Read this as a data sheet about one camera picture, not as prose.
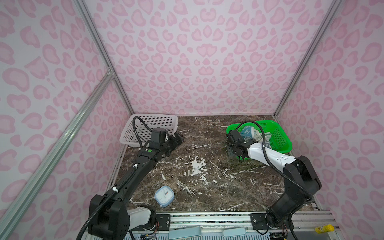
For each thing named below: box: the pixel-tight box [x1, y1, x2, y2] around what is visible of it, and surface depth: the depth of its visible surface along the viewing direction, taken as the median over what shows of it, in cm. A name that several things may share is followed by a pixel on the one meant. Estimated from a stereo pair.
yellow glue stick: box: [314, 224, 335, 234], surface depth 67 cm
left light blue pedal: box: [168, 226, 202, 240], surface depth 71 cm
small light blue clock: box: [154, 185, 175, 208], surface depth 80 cm
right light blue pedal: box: [223, 227, 247, 237], surface depth 70 cm
